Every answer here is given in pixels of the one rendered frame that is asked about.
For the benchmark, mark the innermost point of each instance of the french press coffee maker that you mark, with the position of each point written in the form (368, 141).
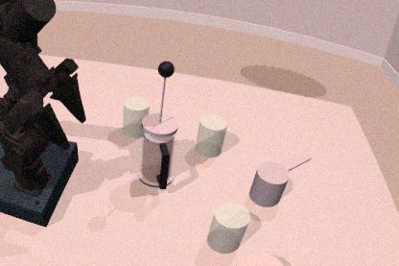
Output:
(158, 141)

